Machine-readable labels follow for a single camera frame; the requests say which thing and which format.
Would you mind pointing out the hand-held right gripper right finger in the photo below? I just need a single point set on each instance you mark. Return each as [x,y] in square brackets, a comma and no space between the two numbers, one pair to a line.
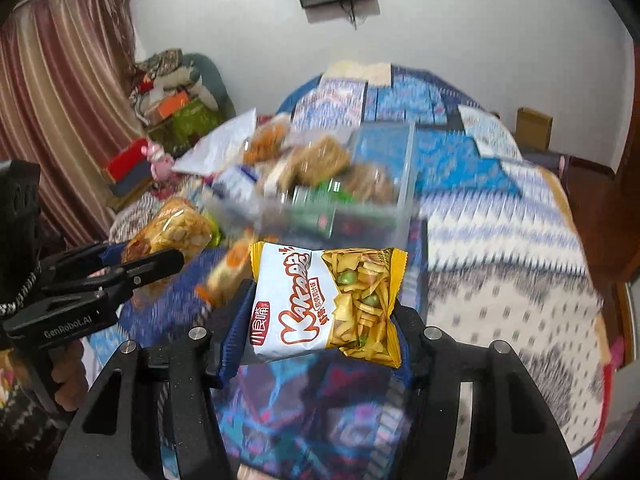
[409,374]

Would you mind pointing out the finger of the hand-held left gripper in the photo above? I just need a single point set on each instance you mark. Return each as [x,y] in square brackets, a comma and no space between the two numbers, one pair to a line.
[150,267]
[230,360]

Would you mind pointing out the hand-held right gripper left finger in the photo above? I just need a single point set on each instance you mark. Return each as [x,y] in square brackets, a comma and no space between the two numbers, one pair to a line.
[230,360]

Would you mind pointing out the yellow white chip packet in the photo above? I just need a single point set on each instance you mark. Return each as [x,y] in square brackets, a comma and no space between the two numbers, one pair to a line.
[300,305]

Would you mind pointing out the blue white snack packet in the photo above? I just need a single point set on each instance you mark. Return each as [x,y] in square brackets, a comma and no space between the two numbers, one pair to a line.
[240,182]

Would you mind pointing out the tan cake packet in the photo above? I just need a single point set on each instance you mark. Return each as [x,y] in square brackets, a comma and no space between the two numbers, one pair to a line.
[277,175]

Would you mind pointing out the orange fried snack packet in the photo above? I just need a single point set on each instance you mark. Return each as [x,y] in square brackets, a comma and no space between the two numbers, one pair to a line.
[267,140]

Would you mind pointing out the green-edged twisted snack packet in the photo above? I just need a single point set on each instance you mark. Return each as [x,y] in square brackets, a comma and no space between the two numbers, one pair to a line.
[370,185]

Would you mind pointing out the brown bread packet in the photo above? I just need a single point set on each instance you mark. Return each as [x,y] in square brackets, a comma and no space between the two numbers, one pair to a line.
[322,160]

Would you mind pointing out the clear plastic container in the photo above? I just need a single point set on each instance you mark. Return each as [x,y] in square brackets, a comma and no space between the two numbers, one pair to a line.
[405,160]

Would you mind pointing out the person's left forearm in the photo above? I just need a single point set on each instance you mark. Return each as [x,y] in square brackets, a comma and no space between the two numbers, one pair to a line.
[20,435]

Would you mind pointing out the person's left hand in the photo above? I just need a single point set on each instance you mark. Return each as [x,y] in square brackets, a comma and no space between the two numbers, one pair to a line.
[67,375]

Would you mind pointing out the orange label cake packet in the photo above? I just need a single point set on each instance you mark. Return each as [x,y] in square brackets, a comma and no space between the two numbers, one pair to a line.
[227,270]

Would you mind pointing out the grey box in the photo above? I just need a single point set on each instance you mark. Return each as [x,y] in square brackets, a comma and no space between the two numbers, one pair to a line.
[132,182]

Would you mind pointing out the pink plush bunny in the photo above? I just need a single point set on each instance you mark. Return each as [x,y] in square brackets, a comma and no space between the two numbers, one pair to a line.
[159,160]

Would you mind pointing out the red box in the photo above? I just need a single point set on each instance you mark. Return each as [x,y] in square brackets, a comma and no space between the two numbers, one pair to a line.
[127,157]

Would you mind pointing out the striped brown curtain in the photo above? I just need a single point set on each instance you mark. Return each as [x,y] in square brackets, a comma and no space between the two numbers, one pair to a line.
[60,110]

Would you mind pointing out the white plastic bag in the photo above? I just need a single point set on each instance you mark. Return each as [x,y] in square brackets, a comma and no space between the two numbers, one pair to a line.
[215,145]

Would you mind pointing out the patchwork printed blanket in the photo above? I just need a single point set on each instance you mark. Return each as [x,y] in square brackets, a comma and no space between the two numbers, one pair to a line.
[500,260]

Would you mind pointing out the green patterned cloth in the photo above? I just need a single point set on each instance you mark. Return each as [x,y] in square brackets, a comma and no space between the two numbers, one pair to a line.
[192,120]

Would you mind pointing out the orange box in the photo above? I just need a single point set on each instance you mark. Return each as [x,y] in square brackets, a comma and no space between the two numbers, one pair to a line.
[167,106]

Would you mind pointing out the pile of patterned cloths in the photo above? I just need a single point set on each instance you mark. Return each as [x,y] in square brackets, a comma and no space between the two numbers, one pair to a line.
[160,77]

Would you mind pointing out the grey-green cushion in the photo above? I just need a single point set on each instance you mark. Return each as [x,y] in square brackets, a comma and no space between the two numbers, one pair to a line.
[212,85]

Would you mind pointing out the cardboard box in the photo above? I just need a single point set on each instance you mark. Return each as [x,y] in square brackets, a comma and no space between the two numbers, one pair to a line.
[534,127]

